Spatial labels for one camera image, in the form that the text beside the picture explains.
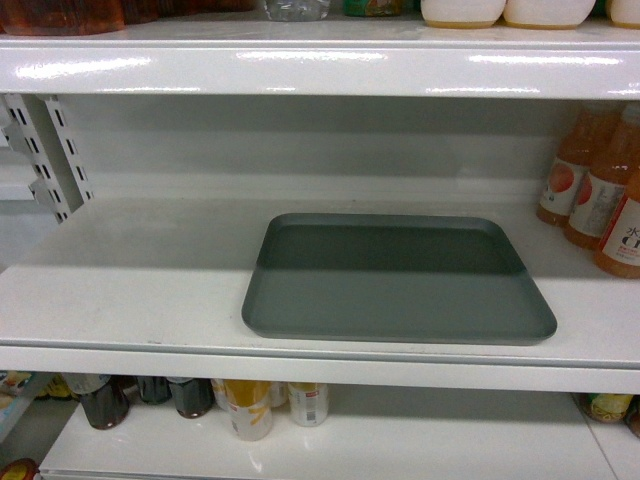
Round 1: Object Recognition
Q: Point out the grey rectangular serving tray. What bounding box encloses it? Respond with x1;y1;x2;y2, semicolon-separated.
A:
242;213;557;345

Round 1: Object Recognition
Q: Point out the white labelled drink can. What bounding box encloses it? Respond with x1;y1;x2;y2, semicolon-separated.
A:
288;382;329;427

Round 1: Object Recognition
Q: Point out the yellow white drink can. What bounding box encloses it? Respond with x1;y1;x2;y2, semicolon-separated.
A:
223;379;272;441

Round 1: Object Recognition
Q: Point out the white metal store shelf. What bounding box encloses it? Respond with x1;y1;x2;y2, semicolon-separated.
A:
1;13;639;479

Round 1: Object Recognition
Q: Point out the dark tea bottle right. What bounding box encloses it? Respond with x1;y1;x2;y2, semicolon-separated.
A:
167;377;214;418

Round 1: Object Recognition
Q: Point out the dark tea bottle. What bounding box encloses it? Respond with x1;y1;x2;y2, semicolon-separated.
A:
62;373;129;430
167;377;214;418

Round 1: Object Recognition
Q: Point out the orange juice bottle back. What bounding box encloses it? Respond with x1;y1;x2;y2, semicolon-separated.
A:
536;101;622;226

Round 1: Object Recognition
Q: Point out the orange juice bottle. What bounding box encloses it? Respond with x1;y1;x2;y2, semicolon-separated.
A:
593;172;639;279
564;101;639;250
536;101;622;226

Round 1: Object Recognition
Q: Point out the white jug left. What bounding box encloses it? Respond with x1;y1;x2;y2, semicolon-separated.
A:
421;0;506;29

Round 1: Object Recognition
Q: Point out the white jug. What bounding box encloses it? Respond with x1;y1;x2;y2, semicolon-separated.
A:
421;0;506;29
502;0;596;30

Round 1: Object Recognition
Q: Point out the dark tea bottle left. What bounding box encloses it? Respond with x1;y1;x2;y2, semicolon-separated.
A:
62;373;129;430

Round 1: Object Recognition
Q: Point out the orange juice bottle front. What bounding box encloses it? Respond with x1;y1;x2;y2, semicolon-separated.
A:
593;172;639;279

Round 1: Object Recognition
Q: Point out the white jug right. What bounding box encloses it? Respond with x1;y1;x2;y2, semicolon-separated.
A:
502;0;596;30

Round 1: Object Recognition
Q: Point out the orange juice bottle middle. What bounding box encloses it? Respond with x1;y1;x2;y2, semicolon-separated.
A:
564;101;639;250

